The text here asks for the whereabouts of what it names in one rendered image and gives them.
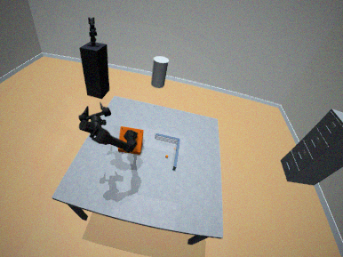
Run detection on low clear corner walls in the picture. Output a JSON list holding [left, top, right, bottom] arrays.
[[156, 135, 178, 144]]

